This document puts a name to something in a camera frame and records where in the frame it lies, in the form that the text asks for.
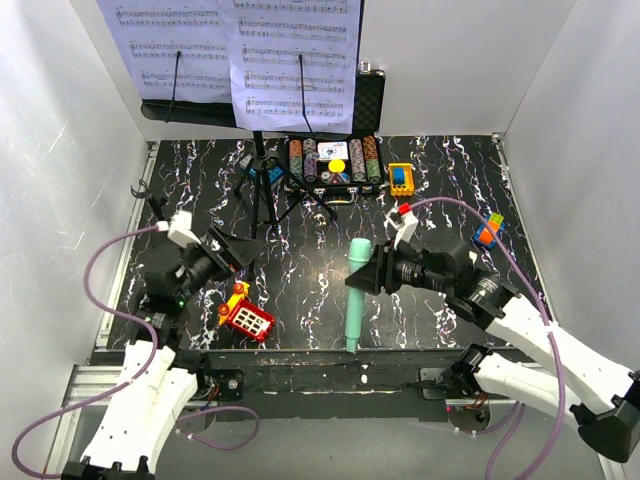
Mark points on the black poker chip case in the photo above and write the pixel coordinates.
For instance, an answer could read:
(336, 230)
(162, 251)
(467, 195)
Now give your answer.
(364, 166)

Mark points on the yellow toy brick tray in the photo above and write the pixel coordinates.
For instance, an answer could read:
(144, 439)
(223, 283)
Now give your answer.
(401, 179)

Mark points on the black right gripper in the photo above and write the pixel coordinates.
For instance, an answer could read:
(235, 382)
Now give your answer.
(372, 275)

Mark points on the black microphone desk stand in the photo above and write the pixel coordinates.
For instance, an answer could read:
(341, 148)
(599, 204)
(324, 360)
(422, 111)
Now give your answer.
(156, 204)

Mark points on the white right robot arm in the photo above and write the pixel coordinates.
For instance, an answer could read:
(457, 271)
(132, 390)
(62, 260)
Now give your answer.
(597, 397)

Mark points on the white playing card deck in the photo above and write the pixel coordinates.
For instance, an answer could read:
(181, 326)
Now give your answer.
(333, 150)

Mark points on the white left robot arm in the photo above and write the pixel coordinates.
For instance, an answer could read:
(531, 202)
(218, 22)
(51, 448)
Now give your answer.
(143, 409)

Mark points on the yellow round dealer chip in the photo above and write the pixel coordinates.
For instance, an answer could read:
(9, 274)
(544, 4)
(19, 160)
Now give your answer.
(336, 166)

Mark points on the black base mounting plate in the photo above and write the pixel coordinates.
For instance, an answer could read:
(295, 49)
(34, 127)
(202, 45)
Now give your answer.
(325, 384)

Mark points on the sheet music page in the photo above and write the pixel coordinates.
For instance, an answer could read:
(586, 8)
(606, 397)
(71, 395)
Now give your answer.
(173, 50)
(293, 64)

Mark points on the black music stand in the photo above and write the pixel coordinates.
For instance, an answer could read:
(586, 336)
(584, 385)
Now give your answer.
(265, 161)

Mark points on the mint green toy microphone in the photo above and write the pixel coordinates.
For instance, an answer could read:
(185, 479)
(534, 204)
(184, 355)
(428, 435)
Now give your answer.
(356, 310)

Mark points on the red yellow toy brick house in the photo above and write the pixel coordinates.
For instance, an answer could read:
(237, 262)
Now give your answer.
(245, 317)

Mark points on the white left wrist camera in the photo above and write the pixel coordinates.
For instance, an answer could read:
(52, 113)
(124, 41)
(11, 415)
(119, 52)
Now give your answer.
(178, 229)

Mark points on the left sheet music page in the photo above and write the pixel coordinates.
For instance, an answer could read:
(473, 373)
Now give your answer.
(173, 50)

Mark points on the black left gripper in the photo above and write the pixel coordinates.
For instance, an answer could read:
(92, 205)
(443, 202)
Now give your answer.
(238, 250)

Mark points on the right sheet music page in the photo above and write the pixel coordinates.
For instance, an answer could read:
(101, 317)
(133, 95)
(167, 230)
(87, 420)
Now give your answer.
(293, 64)

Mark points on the orange blue toy brick stack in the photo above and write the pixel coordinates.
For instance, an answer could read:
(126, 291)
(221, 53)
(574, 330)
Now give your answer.
(484, 235)

